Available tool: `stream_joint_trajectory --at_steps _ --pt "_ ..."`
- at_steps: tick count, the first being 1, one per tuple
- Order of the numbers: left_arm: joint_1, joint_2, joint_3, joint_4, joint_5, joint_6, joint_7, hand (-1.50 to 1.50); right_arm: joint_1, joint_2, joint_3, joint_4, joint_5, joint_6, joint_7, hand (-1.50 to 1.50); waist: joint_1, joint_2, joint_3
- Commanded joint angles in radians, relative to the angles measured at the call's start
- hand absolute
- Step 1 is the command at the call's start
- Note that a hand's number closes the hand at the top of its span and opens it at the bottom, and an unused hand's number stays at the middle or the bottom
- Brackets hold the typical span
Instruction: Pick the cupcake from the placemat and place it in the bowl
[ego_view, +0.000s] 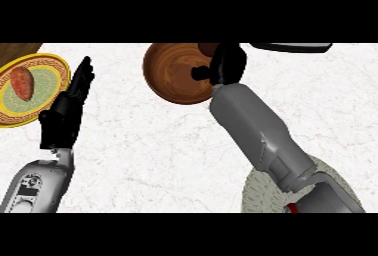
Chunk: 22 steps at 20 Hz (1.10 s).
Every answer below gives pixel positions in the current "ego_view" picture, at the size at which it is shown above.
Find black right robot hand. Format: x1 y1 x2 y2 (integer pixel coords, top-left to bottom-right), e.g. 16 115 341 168
190 42 248 87

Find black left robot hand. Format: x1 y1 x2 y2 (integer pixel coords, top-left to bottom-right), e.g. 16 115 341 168
37 55 96 151

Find brown wooden bowl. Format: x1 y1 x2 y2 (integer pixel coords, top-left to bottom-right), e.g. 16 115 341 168
142 42 221 106

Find round beige woven placemat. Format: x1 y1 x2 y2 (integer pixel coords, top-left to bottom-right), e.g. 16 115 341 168
240 154 366 214

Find small brown round object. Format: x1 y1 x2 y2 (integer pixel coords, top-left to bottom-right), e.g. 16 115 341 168
196 42 221 58

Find yellow rimmed green plate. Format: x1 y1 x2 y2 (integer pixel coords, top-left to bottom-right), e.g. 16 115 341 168
0 52 72 129

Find brown sweet potato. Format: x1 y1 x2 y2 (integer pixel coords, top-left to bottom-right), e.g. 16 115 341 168
9 66 37 102

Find brown wooden board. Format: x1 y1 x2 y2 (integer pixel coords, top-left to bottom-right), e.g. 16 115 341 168
0 42 44 67

